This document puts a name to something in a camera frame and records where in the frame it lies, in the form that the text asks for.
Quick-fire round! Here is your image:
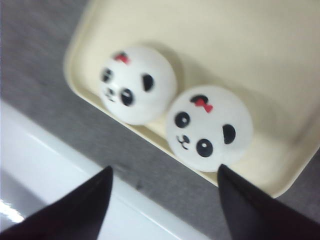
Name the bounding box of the panda bun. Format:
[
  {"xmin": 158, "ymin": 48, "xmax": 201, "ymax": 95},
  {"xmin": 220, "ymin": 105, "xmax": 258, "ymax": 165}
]
[
  {"xmin": 99, "ymin": 46, "xmax": 178, "ymax": 125},
  {"xmin": 165, "ymin": 84, "xmax": 254, "ymax": 172}
]

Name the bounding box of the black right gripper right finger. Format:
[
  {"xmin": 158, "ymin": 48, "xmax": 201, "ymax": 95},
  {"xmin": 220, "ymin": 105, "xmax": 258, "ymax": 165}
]
[{"xmin": 217, "ymin": 164, "xmax": 320, "ymax": 240}]

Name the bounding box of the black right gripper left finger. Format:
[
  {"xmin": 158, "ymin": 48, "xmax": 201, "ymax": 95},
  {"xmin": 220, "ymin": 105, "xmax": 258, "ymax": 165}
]
[{"xmin": 0, "ymin": 166, "xmax": 113, "ymax": 240}]

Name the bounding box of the beige plastic tray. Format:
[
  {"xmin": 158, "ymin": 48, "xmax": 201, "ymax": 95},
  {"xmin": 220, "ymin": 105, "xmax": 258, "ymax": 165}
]
[{"xmin": 63, "ymin": 0, "xmax": 320, "ymax": 197}]

